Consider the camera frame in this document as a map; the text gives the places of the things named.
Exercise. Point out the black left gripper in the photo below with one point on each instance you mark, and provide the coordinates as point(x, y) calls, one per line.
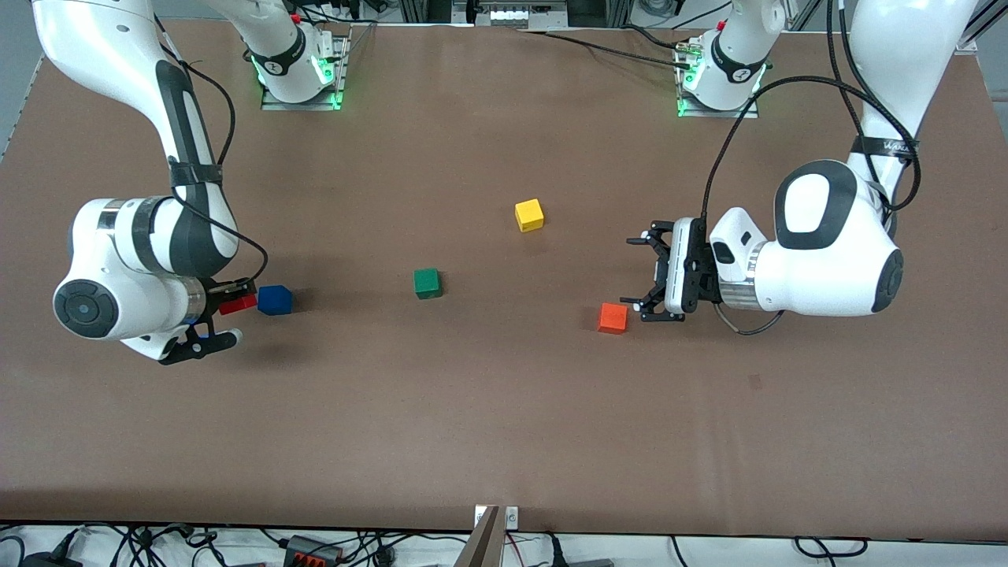
point(698, 272)

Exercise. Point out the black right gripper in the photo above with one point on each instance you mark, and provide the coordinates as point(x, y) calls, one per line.
point(211, 297)

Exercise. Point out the red cube block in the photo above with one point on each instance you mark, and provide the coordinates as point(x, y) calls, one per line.
point(239, 305)

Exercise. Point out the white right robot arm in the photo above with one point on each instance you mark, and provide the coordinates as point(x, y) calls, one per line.
point(118, 252)

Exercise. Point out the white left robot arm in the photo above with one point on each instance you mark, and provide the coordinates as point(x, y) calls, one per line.
point(827, 268)

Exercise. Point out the blue cube block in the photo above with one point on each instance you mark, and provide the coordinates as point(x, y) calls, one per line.
point(276, 301)

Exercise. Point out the orange cube block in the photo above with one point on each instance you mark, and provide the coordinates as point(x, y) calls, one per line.
point(612, 318)

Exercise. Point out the yellow cube block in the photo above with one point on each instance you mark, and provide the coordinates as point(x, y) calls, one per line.
point(529, 215)

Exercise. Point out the green cube block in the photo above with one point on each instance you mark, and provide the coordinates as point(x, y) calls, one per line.
point(427, 283)

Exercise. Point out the black connector with orange levers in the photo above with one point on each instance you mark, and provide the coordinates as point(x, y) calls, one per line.
point(311, 550)

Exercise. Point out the metal box with white connectors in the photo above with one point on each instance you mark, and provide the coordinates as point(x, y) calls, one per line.
point(512, 14)

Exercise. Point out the black power plug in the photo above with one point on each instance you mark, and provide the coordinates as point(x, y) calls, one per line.
point(555, 551)

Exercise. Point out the black power adapter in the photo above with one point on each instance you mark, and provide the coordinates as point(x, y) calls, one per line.
point(47, 561)

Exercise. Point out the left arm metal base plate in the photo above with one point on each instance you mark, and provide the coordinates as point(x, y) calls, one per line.
point(720, 113)

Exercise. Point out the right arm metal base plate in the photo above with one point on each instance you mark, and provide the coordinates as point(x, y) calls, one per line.
point(303, 105)

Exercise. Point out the small white metal bracket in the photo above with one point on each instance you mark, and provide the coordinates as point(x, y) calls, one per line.
point(512, 517)

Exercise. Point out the grey camera stand strut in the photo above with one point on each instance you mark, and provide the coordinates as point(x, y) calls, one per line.
point(482, 543)

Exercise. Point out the aluminium frame profile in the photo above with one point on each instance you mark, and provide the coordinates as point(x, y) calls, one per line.
point(967, 43)

